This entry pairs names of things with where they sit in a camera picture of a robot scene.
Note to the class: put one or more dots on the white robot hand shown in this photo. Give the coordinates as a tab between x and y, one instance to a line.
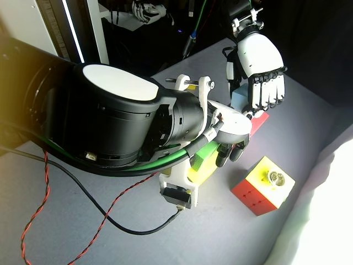
234	124
259	55

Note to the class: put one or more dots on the spare white robot hand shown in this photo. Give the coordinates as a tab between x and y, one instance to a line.
149	11

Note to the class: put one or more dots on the blue foam block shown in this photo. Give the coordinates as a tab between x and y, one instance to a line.
238	96

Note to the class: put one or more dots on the green foam block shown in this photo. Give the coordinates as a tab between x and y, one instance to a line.
204	154

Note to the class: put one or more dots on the red foam block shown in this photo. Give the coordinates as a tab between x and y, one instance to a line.
259	121

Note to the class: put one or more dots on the yellow foam block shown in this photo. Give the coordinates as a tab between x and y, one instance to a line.
204	171

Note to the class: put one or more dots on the small white toy bowl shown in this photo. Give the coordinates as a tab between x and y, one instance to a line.
275	178

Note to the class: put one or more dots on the puzzle cube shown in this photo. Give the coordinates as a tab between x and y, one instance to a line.
256	193

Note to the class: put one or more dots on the grey table cloth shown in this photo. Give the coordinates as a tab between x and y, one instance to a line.
220	234

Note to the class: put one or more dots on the white cabinet panel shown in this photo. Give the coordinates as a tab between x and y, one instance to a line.
27	22

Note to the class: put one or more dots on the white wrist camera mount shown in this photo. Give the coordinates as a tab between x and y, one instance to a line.
176	182

